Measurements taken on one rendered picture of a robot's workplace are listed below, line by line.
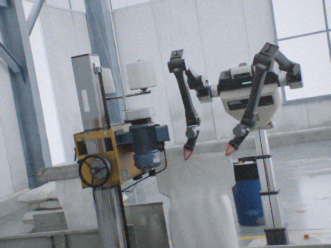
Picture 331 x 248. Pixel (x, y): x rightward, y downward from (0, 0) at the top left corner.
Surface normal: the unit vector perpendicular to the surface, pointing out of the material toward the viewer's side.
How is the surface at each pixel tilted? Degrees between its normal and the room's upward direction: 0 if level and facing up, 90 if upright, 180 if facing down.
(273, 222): 90
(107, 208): 90
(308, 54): 90
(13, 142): 90
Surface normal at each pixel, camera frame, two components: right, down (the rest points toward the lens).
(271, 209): -0.31, 0.10
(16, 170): 0.94, -0.14
